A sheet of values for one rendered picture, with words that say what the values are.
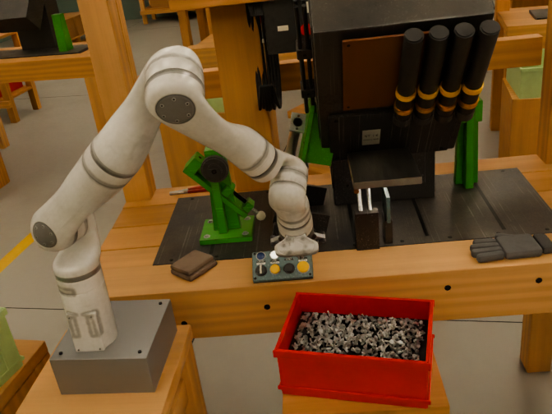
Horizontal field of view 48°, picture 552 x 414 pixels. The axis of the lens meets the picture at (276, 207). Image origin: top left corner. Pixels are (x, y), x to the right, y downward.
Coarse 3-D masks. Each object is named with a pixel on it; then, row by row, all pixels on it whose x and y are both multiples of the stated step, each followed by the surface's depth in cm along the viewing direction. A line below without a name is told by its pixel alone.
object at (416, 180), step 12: (348, 156) 160; (360, 156) 159; (372, 156) 158; (384, 156) 158; (396, 156) 157; (408, 156) 156; (360, 168) 152; (372, 168) 152; (384, 168) 151; (396, 168) 150; (408, 168) 149; (360, 180) 146; (372, 180) 146; (384, 180) 145; (396, 180) 145; (408, 180) 145; (420, 180) 145
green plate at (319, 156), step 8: (312, 112) 156; (312, 120) 157; (312, 128) 159; (304, 136) 162; (312, 136) 160; (304, 144) 160; (312, 144) 161; (320, 144) 161; (304, 152) 161; (312, 152) 162; (320, 152) 162; (328, 152) 162; (304, 160) 162; (312, 160) 163; (320, 160) 163; (328, 160) 163
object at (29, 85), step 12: (0, 36) 613; (12, 36) 639; (0, 84) 618; (12, 84) 647; (0, 96) 630; (12, 96) 629; (36, 96) 669; (12, 108) 629; (36, 108) 672; (12, 120) 634
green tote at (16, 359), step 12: (0, 312) 144; (0, 324) 145; (0, 336) 145; (0, 348) 145; (12, 348) 149; (0, 360) 145; (12, 360) 149; (0, 372) 146; (12, 372) 149; (0, 384) 146
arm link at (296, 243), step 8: (280, 224) 127; (304, 224) 126; (312, 224) 130; (280, 232) 131; (288, 232) 127; (296, 232) 127; (304, 232) 128; (288, 240) 128; (296, 240) 128; (304, 240) 128; (312, 240) 128; (280, 248) 128; (288, 248) 127; (296, 248) 127; (304, 248) 127; (312, 248) 127; (280, 256) 128; (288, 256) 128
